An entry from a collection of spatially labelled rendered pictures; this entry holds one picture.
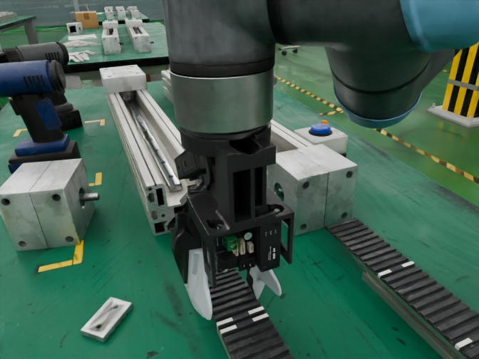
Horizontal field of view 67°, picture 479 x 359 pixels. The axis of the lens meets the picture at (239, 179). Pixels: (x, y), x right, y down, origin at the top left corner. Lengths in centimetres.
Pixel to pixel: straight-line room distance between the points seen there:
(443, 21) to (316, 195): 35
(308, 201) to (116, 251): 28
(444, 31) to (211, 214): 19
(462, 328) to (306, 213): 23
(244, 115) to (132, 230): 38
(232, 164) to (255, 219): 5
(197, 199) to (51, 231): 32
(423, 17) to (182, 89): 14
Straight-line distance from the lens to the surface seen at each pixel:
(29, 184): 57
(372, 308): 46
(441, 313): 43
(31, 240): 60
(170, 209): 54
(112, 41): 239
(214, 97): 24
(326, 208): 55
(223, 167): 25
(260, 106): 25
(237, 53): 23
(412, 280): 45
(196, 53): 24
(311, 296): 46
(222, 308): 39
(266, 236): 29
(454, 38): 22
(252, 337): 37
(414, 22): 21
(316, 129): 74
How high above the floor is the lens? 110
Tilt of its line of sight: 28 degrees down
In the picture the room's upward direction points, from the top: 2 degrees counter-clockwise
